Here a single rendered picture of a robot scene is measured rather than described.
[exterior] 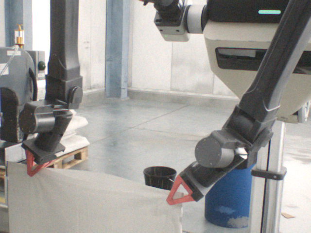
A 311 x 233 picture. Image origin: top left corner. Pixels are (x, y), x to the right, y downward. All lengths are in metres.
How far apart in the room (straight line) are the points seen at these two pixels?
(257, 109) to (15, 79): 0.69
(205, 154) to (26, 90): 0.65
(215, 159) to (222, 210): 2.47
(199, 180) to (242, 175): 2.27
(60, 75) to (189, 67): 8.39
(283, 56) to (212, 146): 0.21
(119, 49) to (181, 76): 1.57
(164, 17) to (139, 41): 8.46
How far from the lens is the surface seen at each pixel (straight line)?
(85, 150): 4.82
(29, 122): 0.95
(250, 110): 0.81
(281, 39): 0.75
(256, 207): 1.52
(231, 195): 3.18
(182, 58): 9.35
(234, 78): 1.32
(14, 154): 1.25
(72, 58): 0.97
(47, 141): 1.03
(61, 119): 1.00
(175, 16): 1.29
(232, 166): 0.85
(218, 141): 0.77
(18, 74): 1.23
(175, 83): 9.44
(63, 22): 0.93
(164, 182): 3.53
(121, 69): 9.53
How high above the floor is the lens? 1.37
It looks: 10 degrees down
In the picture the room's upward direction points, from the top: 2 degrees clockwise
